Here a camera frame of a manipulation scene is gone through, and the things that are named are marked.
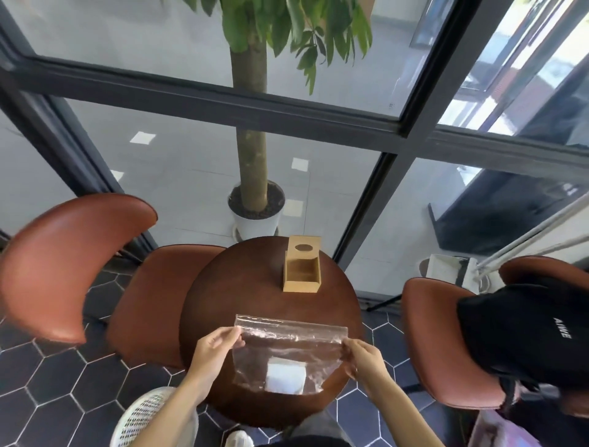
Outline person's left hand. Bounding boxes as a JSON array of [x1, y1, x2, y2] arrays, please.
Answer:
[[189, 326, 247, 384]]

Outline person's right hand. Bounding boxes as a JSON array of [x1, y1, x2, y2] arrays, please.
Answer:
[[341, 337, 393, 392]]

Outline clear plastic zip bag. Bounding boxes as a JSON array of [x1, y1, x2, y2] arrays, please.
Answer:
[[231, 314, 349, 397]]

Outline person's right forearm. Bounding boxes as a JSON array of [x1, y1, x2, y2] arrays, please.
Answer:
[[364, 379, 445, 447]]

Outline person's left forearm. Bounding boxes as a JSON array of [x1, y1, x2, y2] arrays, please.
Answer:
[[130, 369, 217, 447]]

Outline white folded item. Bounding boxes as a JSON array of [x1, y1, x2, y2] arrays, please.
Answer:
[[266, 358, 308, 395]]

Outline open brown cardboard box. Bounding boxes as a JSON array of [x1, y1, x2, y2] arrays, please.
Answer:
[[282, 236, 322, 294]]

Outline brown leather chair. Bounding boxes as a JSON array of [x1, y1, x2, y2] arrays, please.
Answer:
[[0, 193, 226, 369], [401, 256, 589, 418]]

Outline grey trousers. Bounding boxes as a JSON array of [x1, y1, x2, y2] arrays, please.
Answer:
[[258, 411, 356, 447]]

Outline white plant pot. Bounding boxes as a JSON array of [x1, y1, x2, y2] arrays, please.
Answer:
[[228, 181, 286, 241]]

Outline white plastic mesh basket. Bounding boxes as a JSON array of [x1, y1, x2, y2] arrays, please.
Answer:
[[122, 387, 199, 447]]

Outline white box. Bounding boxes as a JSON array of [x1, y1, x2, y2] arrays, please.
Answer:
[[425, 254, 482, 293]]

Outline pink plastic bag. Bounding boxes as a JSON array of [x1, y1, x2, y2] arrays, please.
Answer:
[[467, 410, 549, 447]]

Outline black backpack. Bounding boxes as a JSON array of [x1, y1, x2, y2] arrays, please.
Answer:
[[457, 275, 589, 415]]

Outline green leafy indoor tree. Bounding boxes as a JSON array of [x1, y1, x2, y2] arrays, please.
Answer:
[[184, 0, 373, 215]]

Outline black board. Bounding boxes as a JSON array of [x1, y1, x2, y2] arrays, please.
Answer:
[[428, 168, 589, 257]]

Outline white metal poles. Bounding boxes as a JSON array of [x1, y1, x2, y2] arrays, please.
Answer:
[[476, 192, 589, 278]]

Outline black window frame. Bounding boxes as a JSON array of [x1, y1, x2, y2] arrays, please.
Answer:
[[0, 0, 589, 277]]

